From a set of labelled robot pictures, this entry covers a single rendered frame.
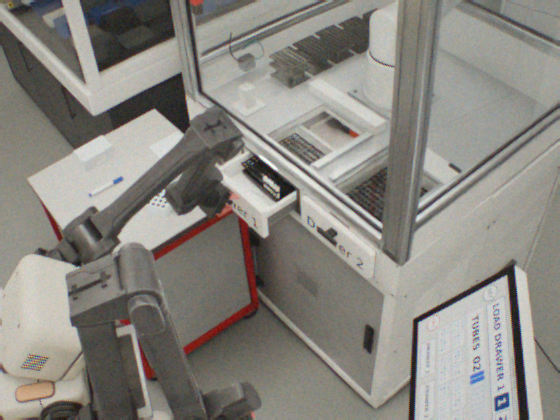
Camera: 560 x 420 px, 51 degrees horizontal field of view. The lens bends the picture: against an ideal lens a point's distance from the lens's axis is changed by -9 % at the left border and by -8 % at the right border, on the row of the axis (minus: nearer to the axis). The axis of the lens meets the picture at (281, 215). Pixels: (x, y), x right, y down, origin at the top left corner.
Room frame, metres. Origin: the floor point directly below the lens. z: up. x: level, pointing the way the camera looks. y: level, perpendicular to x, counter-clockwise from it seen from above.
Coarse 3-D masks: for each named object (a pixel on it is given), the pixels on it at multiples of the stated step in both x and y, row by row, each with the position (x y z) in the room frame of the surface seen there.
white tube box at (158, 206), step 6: (162, 192) 1.50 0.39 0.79; (156, 198) 1.47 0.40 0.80; (162, 198) 1.47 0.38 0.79; (150, 204) 1.44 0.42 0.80; (156, 204) 1.44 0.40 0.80; (162, 204) 1.44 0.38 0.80; (168, 204) 1.44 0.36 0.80; (150, 210) 1.43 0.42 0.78; (156, 210) 1.42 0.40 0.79; (162, 210) 1.42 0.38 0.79; (168, 210) 1.43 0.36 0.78
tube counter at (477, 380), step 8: (472, 360) 0.62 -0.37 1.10; (480, 360) 0.60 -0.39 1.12; (472, 368) 0.60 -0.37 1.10; (480, 368) 0.59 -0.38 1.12; (472, 376) 0.58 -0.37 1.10; (480, 376) 0.57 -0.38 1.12; (472, 384) 0.56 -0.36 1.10; (480, 384) 0.55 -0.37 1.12; (472, 392) 0.54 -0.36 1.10; (480, 392) 0.53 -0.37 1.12; (472, 400) 0.52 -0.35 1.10; (480, 400) 0.52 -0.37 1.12; (472, 408) 0.51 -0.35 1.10; (480, 408) 0.50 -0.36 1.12; (472, 416) 0.49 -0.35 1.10; (480, 416) 0.48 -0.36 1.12
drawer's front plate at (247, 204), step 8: (224, 176) 1.41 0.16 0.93; (224, 184) 1.39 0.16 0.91; (232, 184) 1.37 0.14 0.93; (240, 192) 1.33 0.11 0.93; (240, 200) 1.33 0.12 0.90; (248, 200) 1.30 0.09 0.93; (248, 208) 1.30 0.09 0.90; (256, 208) 1.26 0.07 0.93; (240, 216) 1.34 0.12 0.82; (248, 216) 1.30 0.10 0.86; (256, 216) 1.27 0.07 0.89; (264, 216) 1.25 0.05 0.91; (256, 224) 1.27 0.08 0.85; (264, 224) 1.25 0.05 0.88; (264, 232) 1.25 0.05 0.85
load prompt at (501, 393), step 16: (496, 304) 0.71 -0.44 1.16; (496, 320) 0.67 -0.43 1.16; (496, 336) 0.64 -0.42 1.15; (496, 352) 0.60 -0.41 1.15; (496, 368) 0.57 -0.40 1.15; (496, 384) 0.53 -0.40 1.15; (496, 400) 0.50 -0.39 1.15; (512, 400) 0.48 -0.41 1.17; (496, 416) 0.47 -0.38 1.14; (512, 416) 0.45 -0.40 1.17
